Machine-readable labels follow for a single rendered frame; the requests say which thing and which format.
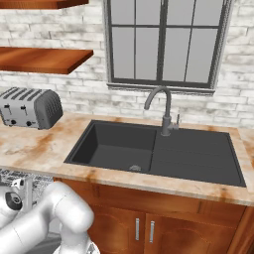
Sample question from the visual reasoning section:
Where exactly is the wooden cupboard door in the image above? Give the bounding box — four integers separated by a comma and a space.
86, 203, 147, 254
143, 212, 233, 254

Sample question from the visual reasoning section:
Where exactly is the dark grey tap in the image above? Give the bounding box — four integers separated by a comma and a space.
143, 85, 182, 138

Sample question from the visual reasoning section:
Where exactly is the dark grey sink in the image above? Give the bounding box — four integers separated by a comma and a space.
63, 119, 248, 189

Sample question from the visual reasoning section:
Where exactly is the wooden panel under sink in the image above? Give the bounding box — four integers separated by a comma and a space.
54, 178, 248, 229

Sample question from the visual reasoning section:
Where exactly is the grey framed window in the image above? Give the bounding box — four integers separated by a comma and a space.
103, 0, 234, 96

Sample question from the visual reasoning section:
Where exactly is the silver toaster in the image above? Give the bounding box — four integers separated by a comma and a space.
0, 86, 64, 131

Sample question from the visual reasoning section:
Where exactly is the wooden side cupboard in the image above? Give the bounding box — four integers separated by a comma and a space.
226, 205, 254, 254

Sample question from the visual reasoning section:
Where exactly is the silver cupboard handle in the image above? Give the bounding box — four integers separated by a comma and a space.
149, 220, 156, 244
134, 217, 141, 242

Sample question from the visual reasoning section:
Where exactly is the wooden wall shelf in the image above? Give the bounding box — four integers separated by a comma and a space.
0, 46, 95, 75
0, 0, 90, 10

